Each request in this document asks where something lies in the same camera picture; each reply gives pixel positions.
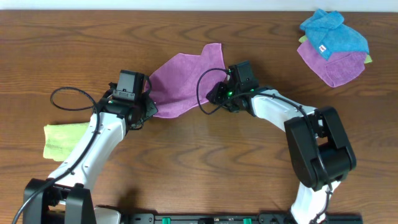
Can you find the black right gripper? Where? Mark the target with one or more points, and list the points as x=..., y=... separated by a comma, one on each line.
x=217, y=92

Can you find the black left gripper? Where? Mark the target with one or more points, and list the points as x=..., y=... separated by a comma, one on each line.
x=149, y=107

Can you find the purple microfiber cloth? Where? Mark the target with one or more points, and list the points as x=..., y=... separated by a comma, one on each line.
x=183, y=82

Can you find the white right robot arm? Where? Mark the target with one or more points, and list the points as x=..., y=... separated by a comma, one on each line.
x=320, y=152

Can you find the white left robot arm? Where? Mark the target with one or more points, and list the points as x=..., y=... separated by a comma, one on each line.
x=65, y=196

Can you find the folded light green cloth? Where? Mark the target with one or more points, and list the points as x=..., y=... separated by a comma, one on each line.
x=61, y=139

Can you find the purple cloth in pile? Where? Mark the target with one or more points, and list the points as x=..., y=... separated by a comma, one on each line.
x=339, y=69

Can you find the blue cloth with tag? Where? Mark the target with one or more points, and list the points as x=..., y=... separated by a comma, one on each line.
x=328, y=34

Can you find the green cloth under pile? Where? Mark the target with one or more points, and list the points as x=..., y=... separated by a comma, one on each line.
x=304, y=38

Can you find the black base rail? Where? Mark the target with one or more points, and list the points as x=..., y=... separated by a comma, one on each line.
x=262, y=218

